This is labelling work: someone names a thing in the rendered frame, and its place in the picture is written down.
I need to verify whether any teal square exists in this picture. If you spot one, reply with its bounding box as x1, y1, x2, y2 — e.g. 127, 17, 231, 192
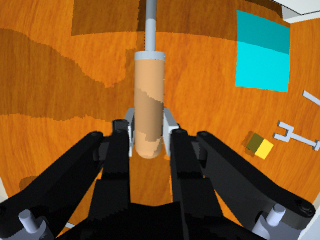
235, 10, 290, 92

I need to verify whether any yellow cube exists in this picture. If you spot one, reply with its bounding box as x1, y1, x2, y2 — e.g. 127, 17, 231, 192
246, 133, 273, 159

